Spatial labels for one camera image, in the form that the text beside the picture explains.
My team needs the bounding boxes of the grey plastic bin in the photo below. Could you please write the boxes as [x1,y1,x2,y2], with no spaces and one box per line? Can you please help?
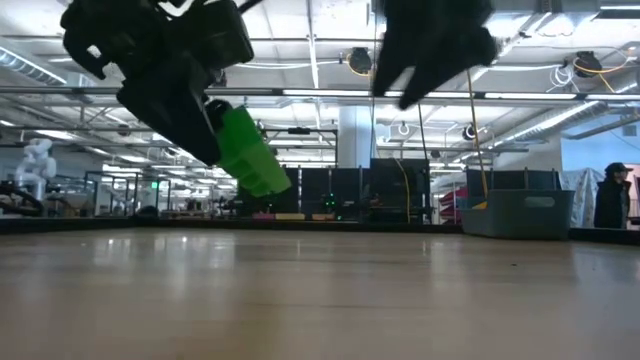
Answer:
[459,188,576,240]

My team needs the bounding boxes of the black cabinet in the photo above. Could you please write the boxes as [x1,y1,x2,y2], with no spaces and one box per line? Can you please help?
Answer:
[368,158,432,225]

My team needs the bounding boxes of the yellow cable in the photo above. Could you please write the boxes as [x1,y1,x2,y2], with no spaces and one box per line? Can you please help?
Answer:
[394,158,412,224]

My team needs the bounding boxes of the yellow rope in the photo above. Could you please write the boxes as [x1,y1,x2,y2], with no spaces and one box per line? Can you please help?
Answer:
[464,68,490,210]

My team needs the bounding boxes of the black metal gantry frame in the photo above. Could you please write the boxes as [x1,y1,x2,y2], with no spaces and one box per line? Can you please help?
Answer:
[263,127,339,169]

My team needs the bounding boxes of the dark blue cart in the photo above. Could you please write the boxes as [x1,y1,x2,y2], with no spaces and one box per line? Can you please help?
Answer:
[465,168,562,192]

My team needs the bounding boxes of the white robot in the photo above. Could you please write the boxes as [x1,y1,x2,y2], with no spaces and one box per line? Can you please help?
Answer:
[13,138,59,201]

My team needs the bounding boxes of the person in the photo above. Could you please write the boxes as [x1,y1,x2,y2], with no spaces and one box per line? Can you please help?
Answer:
[593,161,634,230]

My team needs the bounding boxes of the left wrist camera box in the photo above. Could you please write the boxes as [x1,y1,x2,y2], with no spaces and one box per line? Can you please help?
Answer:
[199,0,256,71]

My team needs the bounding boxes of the thin black cable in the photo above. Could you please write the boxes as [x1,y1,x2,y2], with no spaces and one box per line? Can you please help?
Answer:
[416,103,431,161]

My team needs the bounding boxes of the black metal frame rack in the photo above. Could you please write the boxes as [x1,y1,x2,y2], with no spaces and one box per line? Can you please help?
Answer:
[83,170,172,211]

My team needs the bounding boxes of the patterned white cloth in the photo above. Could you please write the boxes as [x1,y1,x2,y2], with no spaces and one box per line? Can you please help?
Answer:
[558,168,601,230]

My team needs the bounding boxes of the green four-stud block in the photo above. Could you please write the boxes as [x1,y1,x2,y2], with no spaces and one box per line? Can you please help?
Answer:
[215,105,293,199]

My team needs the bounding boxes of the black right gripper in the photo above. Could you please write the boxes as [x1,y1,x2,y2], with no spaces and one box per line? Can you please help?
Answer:
[371,0,501,111]

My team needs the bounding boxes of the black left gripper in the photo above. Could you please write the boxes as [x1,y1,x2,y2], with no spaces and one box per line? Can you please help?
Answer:
[59,0,234,167]

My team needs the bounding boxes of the red stacked crates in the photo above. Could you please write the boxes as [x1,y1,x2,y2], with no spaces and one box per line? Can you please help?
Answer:
[437,185,470,224]

